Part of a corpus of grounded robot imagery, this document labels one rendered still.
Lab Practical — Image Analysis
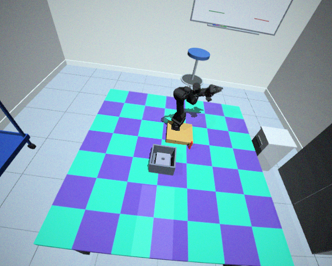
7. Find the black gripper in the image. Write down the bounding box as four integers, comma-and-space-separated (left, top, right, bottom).
201, 85, 223, 97

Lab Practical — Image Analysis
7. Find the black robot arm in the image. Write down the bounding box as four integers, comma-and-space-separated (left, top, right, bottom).
171, 83, 212, 131

